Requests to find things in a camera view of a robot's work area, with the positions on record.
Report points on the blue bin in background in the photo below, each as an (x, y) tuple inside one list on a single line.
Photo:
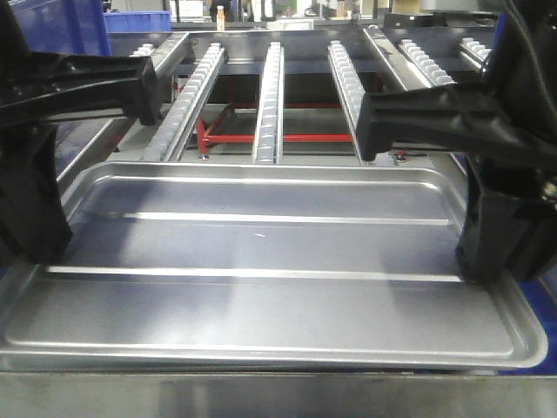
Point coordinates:
[(138, 21)]

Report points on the blue upper stacked bin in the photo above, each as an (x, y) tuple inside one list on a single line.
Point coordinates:
[(73, 26)]

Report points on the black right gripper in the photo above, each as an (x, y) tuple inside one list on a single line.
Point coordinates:
[(505, 119)]

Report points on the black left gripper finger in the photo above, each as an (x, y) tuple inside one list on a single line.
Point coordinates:
[(510, 222)]

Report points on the steel divider bar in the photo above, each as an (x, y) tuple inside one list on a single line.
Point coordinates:
[(392, 64)]

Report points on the red steel frame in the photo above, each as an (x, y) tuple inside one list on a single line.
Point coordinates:
[(206, 133)]

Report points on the steel front rack edge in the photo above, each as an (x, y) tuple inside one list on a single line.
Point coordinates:
[(275, 395)]

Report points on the roller conveyor rail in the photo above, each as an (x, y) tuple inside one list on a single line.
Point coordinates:
[(267, 146), (350, 91), (428, 67), (172, 136)]

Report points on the silver metal tray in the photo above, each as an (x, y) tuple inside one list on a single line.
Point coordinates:
[(182, 266)]

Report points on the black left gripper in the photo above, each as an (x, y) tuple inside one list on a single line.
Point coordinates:
[(49, 86)]

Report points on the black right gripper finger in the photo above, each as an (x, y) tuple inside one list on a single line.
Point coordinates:
[(33, 223)]

